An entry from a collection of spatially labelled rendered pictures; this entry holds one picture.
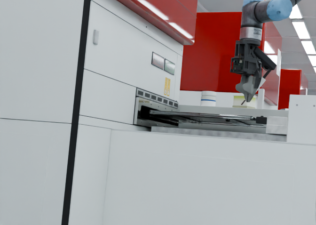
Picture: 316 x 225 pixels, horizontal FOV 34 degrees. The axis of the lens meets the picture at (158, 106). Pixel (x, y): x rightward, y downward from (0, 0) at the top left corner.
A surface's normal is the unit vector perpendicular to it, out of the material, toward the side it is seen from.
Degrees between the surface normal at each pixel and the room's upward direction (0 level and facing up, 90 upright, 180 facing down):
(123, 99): 90
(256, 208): 90
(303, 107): 90
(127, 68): 90
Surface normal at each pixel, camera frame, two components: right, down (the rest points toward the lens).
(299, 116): -0.36, -0.11
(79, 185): 0.93, 0.05
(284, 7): 0.53, 0.01
